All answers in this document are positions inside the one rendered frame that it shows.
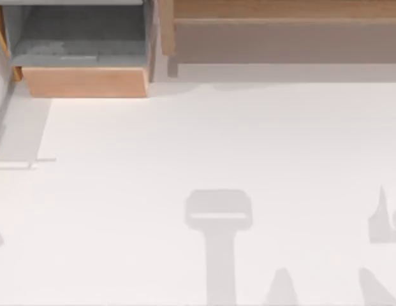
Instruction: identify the pale wooden drawer front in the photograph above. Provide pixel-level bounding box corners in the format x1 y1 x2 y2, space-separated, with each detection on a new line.
21 66 150 98

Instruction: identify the wooden cupboard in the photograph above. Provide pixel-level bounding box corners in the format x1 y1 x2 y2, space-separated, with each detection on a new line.
158 0 396 78

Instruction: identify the pulled-out grey drawer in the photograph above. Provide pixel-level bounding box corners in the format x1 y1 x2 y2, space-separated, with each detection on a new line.
2 0 158 84

